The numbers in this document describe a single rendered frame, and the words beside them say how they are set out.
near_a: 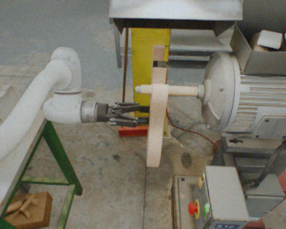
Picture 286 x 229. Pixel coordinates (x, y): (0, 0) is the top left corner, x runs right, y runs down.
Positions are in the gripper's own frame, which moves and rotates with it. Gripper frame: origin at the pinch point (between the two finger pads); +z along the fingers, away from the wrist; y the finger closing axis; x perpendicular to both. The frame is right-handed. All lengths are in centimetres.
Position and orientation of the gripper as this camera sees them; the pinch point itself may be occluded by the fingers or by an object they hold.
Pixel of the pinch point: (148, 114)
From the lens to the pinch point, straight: 83.7
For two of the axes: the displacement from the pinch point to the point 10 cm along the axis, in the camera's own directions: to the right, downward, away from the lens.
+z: 10.0, 0.5, -0.2
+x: 0.3, -8.0, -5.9
